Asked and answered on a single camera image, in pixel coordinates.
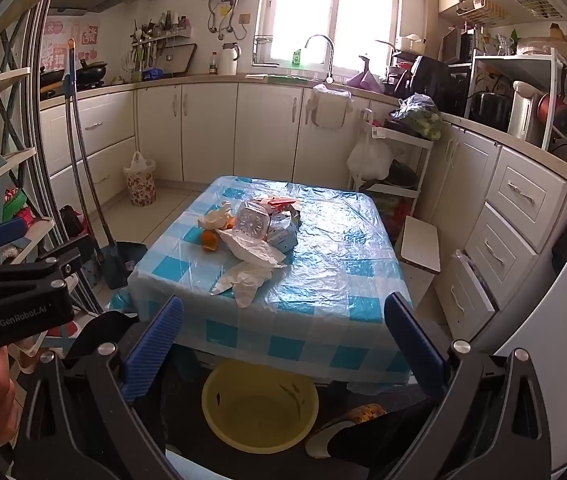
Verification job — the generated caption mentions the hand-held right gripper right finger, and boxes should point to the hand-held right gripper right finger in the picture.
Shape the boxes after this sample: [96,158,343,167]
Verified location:
[383,291,554,480]

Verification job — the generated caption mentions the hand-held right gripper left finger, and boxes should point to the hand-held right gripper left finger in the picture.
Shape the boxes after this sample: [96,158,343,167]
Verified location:
[10,296,186,480]

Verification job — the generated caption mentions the yellow plastic basin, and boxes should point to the yellow plastic basin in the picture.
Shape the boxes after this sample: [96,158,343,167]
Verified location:
[202,360,320,453]

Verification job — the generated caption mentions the white paper wrapper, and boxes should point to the white paper wrapper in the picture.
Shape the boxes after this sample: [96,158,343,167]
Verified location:
[218,230,289,268]

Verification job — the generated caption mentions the crushed clear plastic bottle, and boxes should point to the crushed clear plastic bottle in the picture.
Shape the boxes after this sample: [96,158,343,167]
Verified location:
[233,200,271,241]

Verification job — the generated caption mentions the dark blue dustpan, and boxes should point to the dark blue dustpan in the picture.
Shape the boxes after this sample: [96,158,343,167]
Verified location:
[100,241,148,290]

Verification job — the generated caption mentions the yellow patterned slipper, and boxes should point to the yellow patterned slipper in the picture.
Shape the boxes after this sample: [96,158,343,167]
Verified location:
[341,402,389,426]

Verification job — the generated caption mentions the person's right leg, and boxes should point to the person's right leg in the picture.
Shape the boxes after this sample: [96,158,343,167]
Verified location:
[306,395,447,480]

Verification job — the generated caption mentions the white step stool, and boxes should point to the white step stool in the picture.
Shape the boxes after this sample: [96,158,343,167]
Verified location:
[400,216,441,275]

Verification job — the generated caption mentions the blue checkered plastic tablecloth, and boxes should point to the blue checkered plastic tablecloth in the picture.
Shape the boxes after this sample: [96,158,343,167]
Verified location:
[110,175,414,391]

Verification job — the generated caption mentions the floral waste bin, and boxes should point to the floral waste bin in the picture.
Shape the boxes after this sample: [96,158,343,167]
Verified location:
[123,151,157,207]

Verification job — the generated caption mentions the white drawer cabinet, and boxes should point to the white drawer cabinet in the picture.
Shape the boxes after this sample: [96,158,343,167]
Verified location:
[416,115,567,333]

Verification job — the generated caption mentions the black frying pan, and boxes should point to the black frying pan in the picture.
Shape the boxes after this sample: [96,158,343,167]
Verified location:
[40,67,67,95]

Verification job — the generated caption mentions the black wok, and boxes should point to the black wok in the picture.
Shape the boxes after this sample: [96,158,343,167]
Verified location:
[76,60,109,86]

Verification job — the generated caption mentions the white plastic bag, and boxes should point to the white plastic bag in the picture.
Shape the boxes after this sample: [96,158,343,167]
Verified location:
[347,135,397,181]

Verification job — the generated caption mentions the white utility cart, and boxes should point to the white utility cart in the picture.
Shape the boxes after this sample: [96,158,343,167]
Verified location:
[348,109,437,221]

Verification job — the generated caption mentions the clear bag of vegetables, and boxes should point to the clear bag of vegetables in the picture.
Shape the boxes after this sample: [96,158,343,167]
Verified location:
[393,93,444,141]

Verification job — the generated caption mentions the white base cabinets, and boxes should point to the white base cabinets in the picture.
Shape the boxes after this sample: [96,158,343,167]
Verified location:
[38,80,389,206]

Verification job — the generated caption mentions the black pot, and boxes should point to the black pot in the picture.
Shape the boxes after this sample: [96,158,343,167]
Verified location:
[473,91,514,131]

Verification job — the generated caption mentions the white hanging door bin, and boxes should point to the white hanging door bin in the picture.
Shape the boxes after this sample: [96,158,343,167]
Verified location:
[306,83,354,129]

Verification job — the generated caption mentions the dark framed tray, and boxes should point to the dark framed tray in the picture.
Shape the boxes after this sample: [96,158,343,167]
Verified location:
[156,42,198,77]

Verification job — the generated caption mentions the white electric kettle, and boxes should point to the white electric kettle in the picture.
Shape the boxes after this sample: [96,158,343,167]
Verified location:
[507,80,544,141]

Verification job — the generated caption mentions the black countertop appliance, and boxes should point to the black countertop appliance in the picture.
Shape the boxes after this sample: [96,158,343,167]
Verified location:
[408,55,451,111]

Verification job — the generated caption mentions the purple cloth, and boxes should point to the purple cloth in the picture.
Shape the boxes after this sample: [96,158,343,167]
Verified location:
[346,70,384,93]

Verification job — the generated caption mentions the red pot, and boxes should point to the red pot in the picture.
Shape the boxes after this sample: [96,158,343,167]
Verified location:
[537,91,567,131]

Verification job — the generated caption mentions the white thermos jug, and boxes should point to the white thermos jug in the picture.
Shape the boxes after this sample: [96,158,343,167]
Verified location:
[216,42,241,77]

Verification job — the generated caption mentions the chrome faucet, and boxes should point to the chrome faucet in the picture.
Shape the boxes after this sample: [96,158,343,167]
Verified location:
[304,35,337,85]

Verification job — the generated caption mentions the white counter shelf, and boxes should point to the white counter shelf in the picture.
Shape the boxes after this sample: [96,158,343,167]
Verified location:
[466,47,567,151]

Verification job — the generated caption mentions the microwave oven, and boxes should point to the microwave oven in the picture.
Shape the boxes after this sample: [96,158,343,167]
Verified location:
[441,25,479,66]

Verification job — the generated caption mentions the kitchen window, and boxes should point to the kitchen window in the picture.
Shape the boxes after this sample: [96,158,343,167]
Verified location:
[256,0,404,68]

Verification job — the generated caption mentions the pink wall stickers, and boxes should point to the pink wall stickers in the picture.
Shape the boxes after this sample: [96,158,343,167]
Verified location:
[43,17,101,68]

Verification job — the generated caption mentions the wall utensil rack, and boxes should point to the wall utensil rack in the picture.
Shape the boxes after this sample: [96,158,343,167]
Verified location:
[130,12,191,73]

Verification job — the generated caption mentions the hanging wire basket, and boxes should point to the hanging wire basket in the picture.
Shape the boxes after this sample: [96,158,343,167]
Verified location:
[456,0,509,26]

